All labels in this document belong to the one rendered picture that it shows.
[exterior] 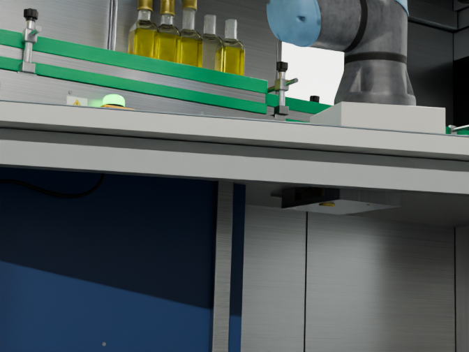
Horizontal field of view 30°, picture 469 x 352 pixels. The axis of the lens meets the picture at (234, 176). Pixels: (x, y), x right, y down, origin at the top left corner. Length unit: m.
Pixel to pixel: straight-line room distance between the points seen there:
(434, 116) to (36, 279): 0.81
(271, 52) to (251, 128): 0.93
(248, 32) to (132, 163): 0.96
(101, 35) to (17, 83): 0.48
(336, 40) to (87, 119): 0.46
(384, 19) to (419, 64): 1.14
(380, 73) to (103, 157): 0.51
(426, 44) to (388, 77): 1.20
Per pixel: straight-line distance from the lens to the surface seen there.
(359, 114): 1.54
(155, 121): 1.44
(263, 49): 2.37
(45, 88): 1.78
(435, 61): 2.80
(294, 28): 1.54
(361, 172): 1.56
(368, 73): 1.60
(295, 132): 1.48
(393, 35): 1.62
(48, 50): 1.82
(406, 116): 1.57
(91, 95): 1.81
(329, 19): 1.55
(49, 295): 1.76
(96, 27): 2.19
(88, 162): 1.47
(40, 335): 1.75
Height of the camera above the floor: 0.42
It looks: 9 degrees up
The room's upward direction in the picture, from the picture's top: 2 degrees clockwise
